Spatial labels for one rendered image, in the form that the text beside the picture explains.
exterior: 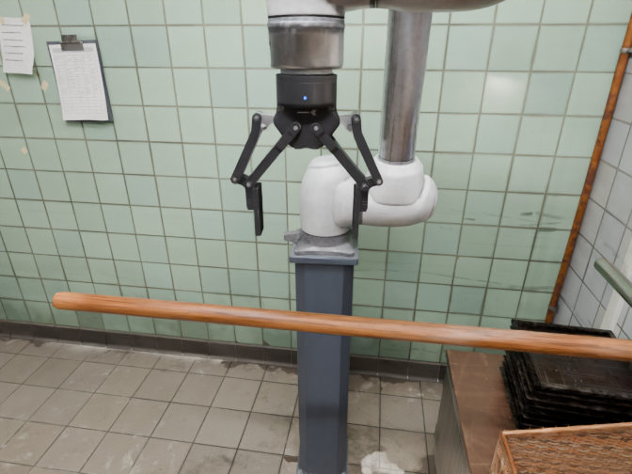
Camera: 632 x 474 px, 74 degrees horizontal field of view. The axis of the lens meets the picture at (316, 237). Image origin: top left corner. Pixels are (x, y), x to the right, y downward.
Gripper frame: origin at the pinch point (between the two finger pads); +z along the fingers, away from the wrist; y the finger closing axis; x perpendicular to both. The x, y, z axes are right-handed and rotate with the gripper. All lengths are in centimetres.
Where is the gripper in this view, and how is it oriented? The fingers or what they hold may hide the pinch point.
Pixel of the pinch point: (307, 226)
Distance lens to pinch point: 59.7
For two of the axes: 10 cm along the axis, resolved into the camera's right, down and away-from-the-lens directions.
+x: -0.3, 4.1, -9.1
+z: -0.1, 9.1, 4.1
